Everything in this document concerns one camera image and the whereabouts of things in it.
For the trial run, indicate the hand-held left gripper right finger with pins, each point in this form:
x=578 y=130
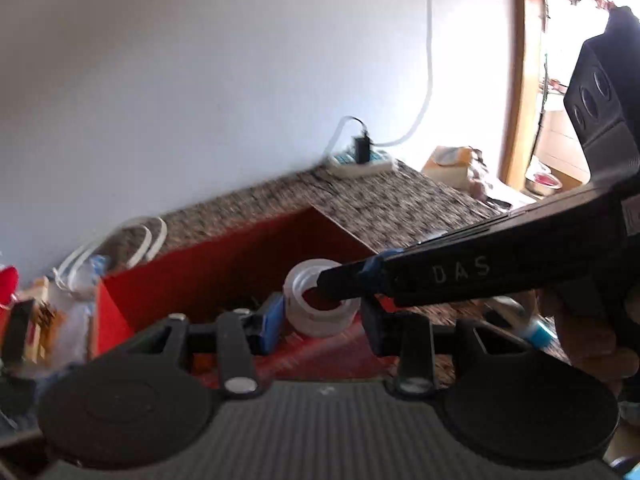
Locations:
x=372 y=324

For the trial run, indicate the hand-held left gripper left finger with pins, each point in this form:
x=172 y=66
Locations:
x=272 y=322

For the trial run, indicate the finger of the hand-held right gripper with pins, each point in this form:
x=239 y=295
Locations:
x=350 y=277

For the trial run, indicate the white tape roll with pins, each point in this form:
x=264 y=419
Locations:
x=320 y=322

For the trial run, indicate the red cardboard box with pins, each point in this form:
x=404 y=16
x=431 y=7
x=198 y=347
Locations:
x=210 y=265

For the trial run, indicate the person's right hand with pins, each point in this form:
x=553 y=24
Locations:
x=575 y=330

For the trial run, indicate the metal bowl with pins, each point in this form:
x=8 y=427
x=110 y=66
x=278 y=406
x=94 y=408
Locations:
x=542 y=184

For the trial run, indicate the white tube with blue cap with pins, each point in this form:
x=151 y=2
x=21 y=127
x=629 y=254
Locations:
x=539 y=332

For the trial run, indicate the white power strip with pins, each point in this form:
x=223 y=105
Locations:
x=360 y=167

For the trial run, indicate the tan cardboard packet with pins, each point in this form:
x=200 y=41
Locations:
x=450 y=162

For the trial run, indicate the black charger plug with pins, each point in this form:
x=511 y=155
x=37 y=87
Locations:
x=361 y=147

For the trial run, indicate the red oval case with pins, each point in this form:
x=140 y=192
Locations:
x=7 y=287

